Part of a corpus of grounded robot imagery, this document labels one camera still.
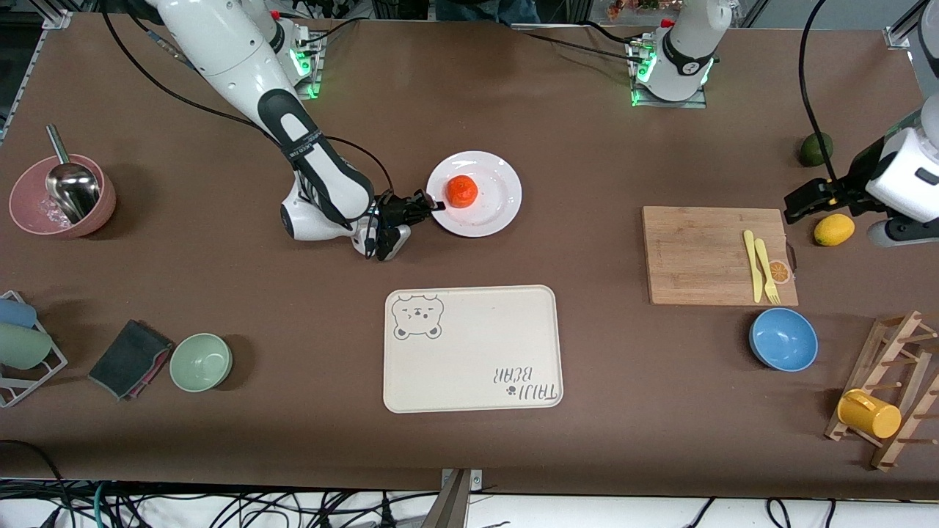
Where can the metal scoop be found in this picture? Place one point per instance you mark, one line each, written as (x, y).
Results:
(73, 191)

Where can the pale green cup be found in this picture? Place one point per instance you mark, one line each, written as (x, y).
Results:
(22, 346)

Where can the cream tray with bear print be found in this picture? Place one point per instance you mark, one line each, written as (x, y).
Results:
(469, 352)

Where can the aluminium frame rail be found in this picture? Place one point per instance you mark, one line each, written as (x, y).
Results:
(899, 33)

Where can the wooden mug rack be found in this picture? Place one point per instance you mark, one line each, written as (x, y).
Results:
(899, 337)

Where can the small orange slice toy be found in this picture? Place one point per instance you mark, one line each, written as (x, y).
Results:
(780, 272)

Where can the yellow plastic knife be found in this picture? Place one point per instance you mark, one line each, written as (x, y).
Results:
(753, 268)

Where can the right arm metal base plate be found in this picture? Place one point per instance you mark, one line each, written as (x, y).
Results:
(312, 84)

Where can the pale green bowl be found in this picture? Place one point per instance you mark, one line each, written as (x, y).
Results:
(201, 362)

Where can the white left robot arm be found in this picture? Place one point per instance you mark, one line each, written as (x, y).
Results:
(686, 44)

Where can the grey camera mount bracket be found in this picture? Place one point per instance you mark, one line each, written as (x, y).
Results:
(456, 499)

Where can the white round plate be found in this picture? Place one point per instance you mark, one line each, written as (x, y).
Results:
(495, 213)

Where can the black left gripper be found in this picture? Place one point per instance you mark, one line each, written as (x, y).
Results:
(852, 184)

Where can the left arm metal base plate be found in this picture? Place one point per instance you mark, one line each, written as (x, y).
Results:
(671, 103)

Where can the dark folded cloth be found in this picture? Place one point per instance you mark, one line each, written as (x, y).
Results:
(128, 359)

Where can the orange fruit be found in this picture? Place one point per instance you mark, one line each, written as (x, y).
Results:
(462, 192)

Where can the wooden cutting board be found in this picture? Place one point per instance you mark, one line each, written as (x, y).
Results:
(689, 257)

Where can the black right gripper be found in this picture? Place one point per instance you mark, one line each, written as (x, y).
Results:
(394, 210)

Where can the yellow plastic fork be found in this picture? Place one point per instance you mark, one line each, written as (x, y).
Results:
(766, 271)

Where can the yellow lemon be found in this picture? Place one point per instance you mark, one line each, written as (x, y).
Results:
(834, 229)

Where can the pale blue cup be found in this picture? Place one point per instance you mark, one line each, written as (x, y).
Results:
(16, 313)

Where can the pink bowl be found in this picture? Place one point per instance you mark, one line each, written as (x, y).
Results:
(29, 205)

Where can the yellow mug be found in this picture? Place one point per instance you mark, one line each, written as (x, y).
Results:
(869, 414)

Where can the dark green avocado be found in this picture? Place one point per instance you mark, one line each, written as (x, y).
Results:
(816, 149)

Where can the blue bowl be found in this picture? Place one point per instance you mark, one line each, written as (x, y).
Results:
(783, 339)

